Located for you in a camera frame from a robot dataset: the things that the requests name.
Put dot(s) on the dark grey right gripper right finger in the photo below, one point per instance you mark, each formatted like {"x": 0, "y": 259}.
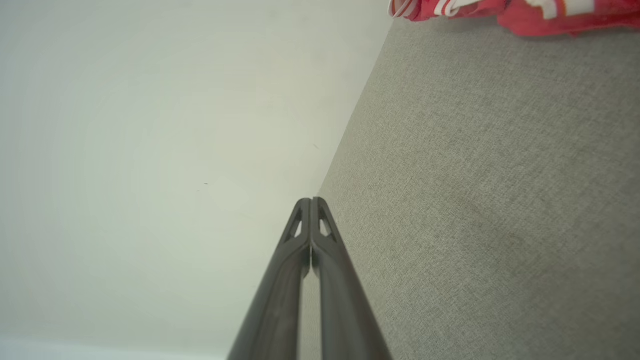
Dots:
{"x": 345, "y": 310}

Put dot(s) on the red white basketball jersey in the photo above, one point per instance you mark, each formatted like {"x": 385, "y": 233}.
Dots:
{"x": 430, "y": 10}

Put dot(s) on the red shorts with white stripe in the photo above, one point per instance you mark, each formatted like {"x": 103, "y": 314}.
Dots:
{"x": 540, "y": 24}

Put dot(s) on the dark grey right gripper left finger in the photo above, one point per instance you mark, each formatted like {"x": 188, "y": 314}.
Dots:
{"x": 275, "y": 310}

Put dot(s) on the grey fabric sofa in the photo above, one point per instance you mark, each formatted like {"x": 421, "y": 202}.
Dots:
{"x": 475, "y": 175}

